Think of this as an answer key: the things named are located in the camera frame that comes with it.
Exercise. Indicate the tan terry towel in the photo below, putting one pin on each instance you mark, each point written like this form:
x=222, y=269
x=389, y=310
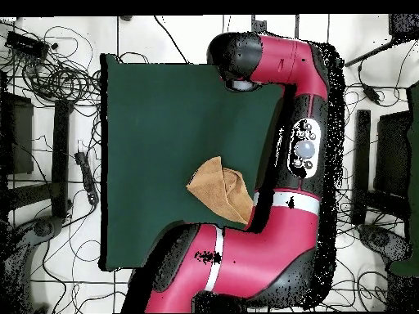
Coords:
x=212, y=189

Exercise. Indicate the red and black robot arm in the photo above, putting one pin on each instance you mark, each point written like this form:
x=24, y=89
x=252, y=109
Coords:
x=288, y=62

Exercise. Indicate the dark flat box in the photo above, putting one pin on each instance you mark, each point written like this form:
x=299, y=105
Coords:
x=19, y=137
x=392, y=153

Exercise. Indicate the dark green table cloth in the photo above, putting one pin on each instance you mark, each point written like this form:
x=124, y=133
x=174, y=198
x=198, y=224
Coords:
x=147, y=130

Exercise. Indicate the black power strip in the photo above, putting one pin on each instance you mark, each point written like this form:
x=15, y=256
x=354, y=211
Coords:
x=86, y=176

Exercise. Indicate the black upright bar stand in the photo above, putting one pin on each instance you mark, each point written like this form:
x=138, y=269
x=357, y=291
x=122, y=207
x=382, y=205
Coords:
x=60, y=157
x=362, y=157

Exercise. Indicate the grey curved base foot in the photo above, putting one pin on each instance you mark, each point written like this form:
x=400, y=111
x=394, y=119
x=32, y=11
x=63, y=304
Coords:
x=42, y=229
x=381, y=238

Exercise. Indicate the small dark round object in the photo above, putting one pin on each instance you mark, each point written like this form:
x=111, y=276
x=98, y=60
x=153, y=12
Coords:
x=126, y=18

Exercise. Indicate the dark grey power adapter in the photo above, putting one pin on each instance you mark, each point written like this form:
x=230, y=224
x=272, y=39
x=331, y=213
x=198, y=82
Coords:
x=371, y=94

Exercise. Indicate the dark tripod rod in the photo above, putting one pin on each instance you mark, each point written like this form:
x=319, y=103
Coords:
x=370, y=54

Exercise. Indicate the black electronics box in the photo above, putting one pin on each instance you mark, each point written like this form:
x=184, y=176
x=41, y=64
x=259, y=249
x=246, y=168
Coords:
x=24, y=44

